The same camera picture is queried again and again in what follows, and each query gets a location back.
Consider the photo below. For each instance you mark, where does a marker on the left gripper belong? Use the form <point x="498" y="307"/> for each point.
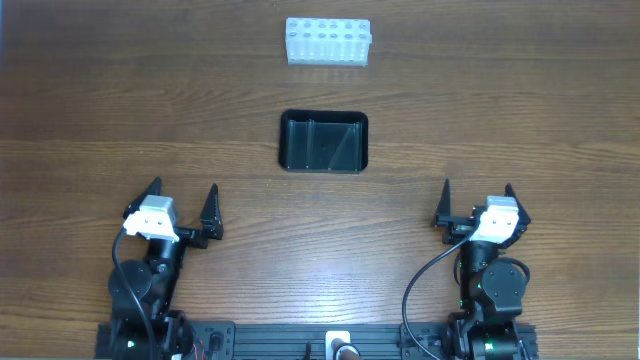
<point x="192" y="237"/>

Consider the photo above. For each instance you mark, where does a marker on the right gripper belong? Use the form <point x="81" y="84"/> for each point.
<point x="457" y="230"/>

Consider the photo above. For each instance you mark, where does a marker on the clear test tube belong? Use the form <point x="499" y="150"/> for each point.
<point x="308" y="145"/>
<point x="294" y="145"/>
<point x="345" y="145"/>

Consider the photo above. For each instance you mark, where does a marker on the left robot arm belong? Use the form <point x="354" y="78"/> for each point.
<point x="162" y="270"/>

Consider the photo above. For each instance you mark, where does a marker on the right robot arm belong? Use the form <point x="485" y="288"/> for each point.
<point x="495" y="290"/>

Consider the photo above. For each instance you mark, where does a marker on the black tray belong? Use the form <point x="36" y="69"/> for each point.
<point x="322" y="165"/>

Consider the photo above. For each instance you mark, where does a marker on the white test tube rack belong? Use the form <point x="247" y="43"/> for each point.
<point x="327" y="42"/>

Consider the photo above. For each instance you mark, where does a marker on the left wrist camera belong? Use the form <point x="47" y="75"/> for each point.
<point x="152" y="220"/>

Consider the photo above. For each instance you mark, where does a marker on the mounting rail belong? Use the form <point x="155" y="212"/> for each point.
<point x="280" y="340"/>

